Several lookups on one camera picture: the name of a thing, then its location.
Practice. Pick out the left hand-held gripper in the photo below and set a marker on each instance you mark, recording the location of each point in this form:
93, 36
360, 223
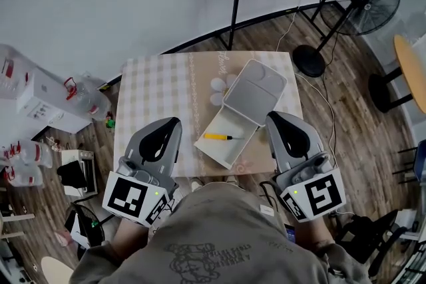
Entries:
126, 196

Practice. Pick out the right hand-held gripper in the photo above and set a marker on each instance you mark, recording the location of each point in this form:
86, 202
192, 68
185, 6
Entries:
323, 196

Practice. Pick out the yellow screwdriver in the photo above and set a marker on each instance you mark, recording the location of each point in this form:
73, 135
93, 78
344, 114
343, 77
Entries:
214, 136

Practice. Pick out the white box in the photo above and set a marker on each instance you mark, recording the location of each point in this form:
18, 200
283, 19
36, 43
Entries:
253, 89

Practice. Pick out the person's right forearm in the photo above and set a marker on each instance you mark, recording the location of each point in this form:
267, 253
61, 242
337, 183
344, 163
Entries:
313, 236

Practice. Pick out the person's left forearm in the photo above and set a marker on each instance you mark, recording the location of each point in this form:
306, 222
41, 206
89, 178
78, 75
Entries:
131, 236

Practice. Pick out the small green toy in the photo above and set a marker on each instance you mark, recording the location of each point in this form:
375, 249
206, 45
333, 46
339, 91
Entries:
110, 122

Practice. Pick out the person's left shoe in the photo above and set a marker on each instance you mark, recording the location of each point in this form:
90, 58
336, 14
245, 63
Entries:
197, 183

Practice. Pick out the person's shoe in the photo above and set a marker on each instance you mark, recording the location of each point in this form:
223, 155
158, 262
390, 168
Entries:
232, 180
197, 183

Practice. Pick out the person's right shoe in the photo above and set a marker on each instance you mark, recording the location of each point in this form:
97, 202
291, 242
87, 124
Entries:
232, 180

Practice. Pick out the white mini oven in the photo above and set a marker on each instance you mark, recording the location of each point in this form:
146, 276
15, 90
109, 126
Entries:
88, 173

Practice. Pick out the clear water jug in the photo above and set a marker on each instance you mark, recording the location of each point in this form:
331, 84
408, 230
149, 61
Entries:
30, 149
20, 174
88, 98

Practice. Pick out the dark blue device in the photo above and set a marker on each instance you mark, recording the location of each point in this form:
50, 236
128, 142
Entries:
290, 232

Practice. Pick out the black cloth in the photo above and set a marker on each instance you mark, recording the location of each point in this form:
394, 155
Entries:
71, 173

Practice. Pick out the grey printed sweatshirt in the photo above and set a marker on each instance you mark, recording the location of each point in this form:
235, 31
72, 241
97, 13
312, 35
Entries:
216, 229

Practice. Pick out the small black floor fan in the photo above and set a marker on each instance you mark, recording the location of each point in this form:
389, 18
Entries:
87, 226

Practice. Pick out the white water dispenser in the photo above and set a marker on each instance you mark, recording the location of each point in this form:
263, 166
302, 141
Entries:
50, 103

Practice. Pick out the black office chair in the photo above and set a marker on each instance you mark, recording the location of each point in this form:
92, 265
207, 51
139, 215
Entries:
366, 236

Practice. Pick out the blue chair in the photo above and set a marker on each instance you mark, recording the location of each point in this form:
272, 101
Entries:
420, 159

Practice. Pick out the round wooden table black base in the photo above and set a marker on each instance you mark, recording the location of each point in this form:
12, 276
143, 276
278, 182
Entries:
409, 66

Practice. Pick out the round cream table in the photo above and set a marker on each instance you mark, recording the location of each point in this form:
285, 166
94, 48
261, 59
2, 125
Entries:
56, 271

